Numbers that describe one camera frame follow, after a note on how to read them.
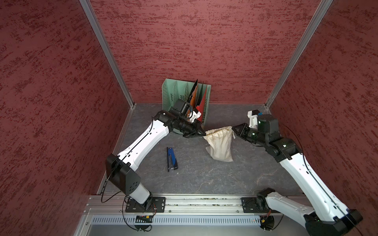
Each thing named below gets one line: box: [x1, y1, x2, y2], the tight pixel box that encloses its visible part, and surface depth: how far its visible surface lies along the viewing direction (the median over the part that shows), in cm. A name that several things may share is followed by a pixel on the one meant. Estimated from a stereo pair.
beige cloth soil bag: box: [202, 125, 236, 163], surface depth 74 cm
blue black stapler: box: [166, 147, 179, 173], surface depth 89 cm
